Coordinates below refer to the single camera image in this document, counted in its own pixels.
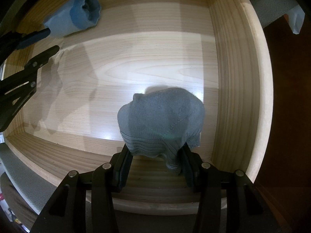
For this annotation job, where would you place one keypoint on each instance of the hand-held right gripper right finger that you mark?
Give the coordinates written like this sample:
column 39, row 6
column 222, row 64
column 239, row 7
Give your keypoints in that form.
column 189, row 172

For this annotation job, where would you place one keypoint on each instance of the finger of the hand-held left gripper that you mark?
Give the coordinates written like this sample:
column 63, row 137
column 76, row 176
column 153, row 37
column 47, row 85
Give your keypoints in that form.
column 31, row 38
column 46, row 54

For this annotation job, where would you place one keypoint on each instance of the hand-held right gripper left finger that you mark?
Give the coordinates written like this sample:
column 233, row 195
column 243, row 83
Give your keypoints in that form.
column 122, row 172

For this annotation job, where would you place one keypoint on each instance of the blue underwear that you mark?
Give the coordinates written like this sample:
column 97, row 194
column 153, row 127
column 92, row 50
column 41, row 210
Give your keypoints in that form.
column 65, row 19

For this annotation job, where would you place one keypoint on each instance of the grey knit underwear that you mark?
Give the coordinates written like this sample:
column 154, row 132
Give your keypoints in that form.
column 160, row 116

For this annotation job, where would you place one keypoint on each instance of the wooden drawer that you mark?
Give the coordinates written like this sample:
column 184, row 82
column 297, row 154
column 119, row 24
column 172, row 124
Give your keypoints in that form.
column 145, row 53

